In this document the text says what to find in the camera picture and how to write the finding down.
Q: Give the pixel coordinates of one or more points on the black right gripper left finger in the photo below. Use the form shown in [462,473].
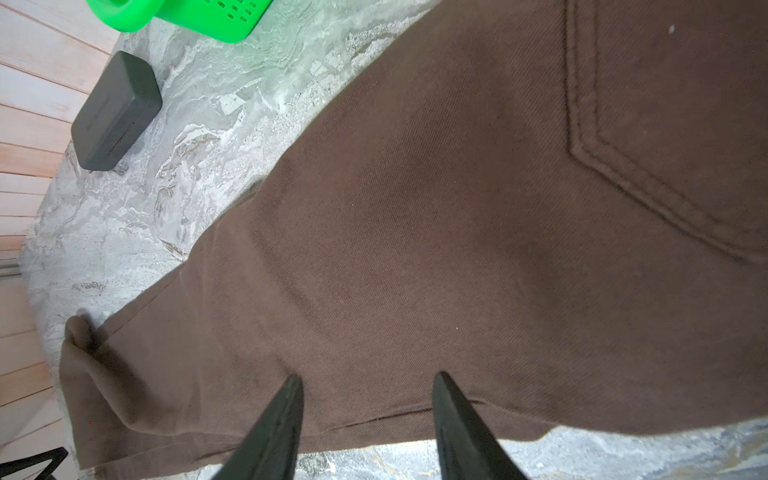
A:
[270,449]

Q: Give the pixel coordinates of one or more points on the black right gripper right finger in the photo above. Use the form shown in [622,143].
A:
[466,447]

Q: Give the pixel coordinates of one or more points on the brown trousers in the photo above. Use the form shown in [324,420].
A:
[563,204]

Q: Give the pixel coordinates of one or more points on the dark grey rectangular case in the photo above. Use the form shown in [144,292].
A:
[122,104]

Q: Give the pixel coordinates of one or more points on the green plastic basket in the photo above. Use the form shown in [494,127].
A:
[228,21]

